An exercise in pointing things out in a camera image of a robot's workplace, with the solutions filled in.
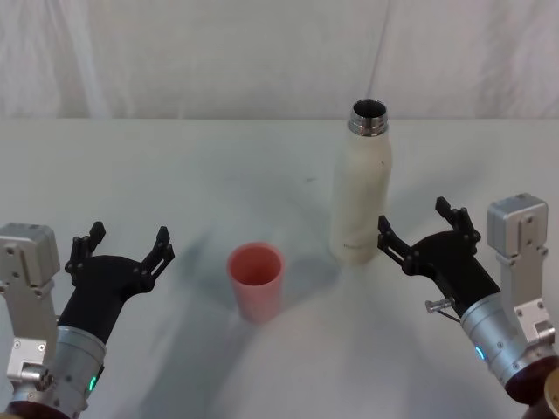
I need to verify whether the thin cable with silver plug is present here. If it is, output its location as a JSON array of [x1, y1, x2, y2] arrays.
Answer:
[[424, 298, 462, 326]]

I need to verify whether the white table cloth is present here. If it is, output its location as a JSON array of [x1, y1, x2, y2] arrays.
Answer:
[[0, 116, 559, 419]]

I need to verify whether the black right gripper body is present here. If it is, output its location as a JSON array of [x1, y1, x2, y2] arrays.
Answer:
[[402, 230, 501, 319]]

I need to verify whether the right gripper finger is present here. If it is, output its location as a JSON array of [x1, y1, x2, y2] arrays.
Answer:
[[435, 196, 482, 246], [376, 214, 421, 277]]

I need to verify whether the cream vacuum bottle steel neck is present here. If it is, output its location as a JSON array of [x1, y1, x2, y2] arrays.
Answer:
[[329, 99, 394, 266]]

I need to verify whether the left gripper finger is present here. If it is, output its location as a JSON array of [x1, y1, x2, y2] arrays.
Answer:
[[132, 226, 176, 285], [64, 221, 107, 287]]

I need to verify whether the white curtain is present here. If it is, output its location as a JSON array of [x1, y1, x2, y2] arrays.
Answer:
[[0, 0, 559, 121]]

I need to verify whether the pink plastic cup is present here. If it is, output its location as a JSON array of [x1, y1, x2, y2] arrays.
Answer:
[[225, 242, 287, 326]]

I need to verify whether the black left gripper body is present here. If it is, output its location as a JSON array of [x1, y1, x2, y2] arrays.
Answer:
[[57, 254, 157, 347]]

